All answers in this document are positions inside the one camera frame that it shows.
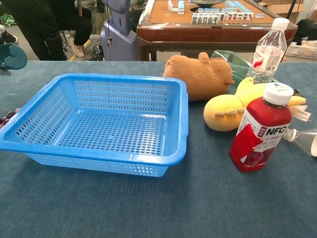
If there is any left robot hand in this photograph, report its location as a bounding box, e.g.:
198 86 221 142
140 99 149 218
0 24 18 76

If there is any red NFC juice bottle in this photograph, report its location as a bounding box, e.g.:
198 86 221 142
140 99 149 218
229 82 295 173

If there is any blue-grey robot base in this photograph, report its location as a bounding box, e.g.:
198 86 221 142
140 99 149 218
100 0 139 61

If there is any blue plastic mesh basket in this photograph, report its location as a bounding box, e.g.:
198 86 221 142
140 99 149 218
0 73 190 178

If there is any white mesh basket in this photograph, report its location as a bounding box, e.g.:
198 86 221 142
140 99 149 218
284 42 317 60

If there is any green bag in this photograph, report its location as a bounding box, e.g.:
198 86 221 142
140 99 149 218
0 14 17 26

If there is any person in black trousers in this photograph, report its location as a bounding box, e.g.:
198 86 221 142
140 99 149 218
2 0 67 61
47 0 94 58

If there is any purple grape bunch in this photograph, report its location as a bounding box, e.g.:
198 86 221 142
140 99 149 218
0 108 21 129

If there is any blue table cloth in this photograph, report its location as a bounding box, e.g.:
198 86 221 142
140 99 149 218
0 60 317 238

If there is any brown mahjong table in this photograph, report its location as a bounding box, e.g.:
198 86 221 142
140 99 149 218
136 0 299 61

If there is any brown capybara plush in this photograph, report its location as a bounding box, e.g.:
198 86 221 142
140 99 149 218
162 52 235 102

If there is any mahjong tile row green print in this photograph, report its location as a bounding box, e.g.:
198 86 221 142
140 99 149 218
192 12 221 25

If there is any dark bowl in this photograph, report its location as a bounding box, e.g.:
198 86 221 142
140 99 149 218
187 0 225 7

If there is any green spray bottle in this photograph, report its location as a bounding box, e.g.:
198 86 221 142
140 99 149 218
210 50 302 97

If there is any yellow duck plush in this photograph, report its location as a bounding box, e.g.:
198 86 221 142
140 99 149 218
203 76 312 132

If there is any mahjong tile row red print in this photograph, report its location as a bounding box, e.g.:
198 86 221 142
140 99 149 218
225 12 255 21

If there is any clear water bottle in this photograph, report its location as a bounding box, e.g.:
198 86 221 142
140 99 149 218
247 17 290 84

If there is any black bag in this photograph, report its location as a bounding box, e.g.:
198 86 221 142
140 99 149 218
294 19 317 46

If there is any black cable bundle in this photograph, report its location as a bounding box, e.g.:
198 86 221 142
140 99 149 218
90 41 105 61

